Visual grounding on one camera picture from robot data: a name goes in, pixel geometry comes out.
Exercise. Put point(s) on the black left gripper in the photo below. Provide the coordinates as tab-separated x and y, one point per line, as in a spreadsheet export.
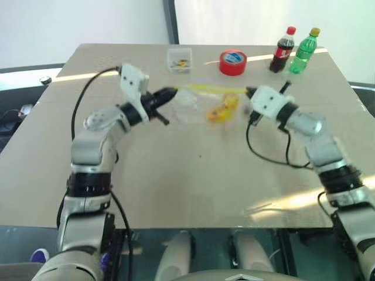
150	104

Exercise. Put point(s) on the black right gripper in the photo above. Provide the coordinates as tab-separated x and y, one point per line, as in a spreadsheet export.
254	120

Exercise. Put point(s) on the clear yellow-zip plastic bag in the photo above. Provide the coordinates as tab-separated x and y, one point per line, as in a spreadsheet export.
193	105

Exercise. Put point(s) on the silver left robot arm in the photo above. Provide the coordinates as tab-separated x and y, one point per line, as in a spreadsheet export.
90	181

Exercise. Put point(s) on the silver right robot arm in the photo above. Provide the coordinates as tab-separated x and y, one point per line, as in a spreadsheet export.
328	152

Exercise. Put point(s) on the red tape roll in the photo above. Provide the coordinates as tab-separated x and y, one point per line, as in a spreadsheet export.
233	65

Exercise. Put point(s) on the colourful small pieces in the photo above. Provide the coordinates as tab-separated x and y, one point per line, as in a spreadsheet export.
181	64

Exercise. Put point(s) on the clear plastic box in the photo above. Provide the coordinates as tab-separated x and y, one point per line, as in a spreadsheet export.
179	55

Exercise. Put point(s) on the cola bottle with red cap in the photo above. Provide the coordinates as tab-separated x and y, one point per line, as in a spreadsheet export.
282	51

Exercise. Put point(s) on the green bottle with yellow cap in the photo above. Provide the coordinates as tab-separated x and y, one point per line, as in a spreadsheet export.
303	54

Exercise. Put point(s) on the small black round object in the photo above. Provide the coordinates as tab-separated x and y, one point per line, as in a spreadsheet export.
45	79

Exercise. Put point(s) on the white and red small device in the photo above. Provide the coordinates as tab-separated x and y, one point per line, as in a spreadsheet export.
26	109

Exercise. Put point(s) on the white right robot thigh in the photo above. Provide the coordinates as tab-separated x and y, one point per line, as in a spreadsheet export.
253	253

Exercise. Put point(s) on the white robot thigh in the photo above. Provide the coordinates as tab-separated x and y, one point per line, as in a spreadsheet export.
175	257
253	253

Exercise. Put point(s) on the white left robot thigh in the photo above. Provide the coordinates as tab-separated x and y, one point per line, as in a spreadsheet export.
175	257

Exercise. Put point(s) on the black table leg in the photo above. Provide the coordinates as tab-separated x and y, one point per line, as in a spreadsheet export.
117	257
287	251

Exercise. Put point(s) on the blue shoe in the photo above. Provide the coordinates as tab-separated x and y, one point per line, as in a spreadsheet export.
39	256
105	260

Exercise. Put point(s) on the grey robot torso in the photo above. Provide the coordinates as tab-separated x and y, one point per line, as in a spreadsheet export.
234	276

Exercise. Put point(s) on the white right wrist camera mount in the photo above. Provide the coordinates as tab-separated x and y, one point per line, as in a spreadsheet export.
268	101

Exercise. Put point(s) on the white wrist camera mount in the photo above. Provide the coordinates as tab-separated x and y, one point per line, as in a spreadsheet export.
268	101
132	80

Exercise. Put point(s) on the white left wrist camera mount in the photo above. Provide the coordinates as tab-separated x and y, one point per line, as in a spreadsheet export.
132	80

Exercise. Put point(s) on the dark window frame post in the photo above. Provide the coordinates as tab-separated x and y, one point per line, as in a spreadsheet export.
171	22

